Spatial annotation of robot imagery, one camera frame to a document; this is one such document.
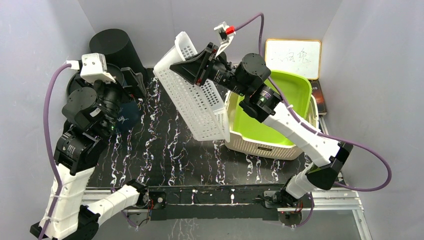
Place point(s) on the beige perforated plastic basket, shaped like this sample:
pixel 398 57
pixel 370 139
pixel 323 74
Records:
pixel 265 145

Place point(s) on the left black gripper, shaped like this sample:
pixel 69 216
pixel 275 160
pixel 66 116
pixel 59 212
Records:
pixel 134 79

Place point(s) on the large black plastic bucket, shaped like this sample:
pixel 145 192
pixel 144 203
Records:
pixel 118 49

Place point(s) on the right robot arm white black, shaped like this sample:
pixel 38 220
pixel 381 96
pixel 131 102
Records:
pixel 327 155

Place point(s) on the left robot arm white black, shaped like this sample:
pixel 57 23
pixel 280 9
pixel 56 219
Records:
pixel 73 161

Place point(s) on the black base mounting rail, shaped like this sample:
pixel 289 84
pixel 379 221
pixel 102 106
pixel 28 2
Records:
pixel 252 201

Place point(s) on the dark blue cylindrical bin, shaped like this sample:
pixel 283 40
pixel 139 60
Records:
pixel 129 113

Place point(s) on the solid green plastic tub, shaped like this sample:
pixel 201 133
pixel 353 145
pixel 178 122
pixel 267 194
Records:
pixel 249 115

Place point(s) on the dark book behind basket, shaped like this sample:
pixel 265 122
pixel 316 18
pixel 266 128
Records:
pixel 318 94

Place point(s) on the small whiteboard with writing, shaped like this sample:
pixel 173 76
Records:
pixel 298 56

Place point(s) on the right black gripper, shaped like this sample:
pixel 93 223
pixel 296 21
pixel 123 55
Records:
pixel 194 68

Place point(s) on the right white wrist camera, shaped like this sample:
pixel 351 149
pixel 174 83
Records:
pixel 225 33

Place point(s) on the green perforated plastic basket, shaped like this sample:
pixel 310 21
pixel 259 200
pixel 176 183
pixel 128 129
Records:
pixel 201 107

